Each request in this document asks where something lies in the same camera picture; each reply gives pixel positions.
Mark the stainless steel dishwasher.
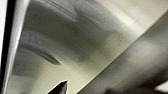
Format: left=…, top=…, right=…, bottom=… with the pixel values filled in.
left=6, top=0, right=168, bottom=94

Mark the white two-door base cabinet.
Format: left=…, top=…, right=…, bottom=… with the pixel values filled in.
left=0, top=0, right=8, bottom=73

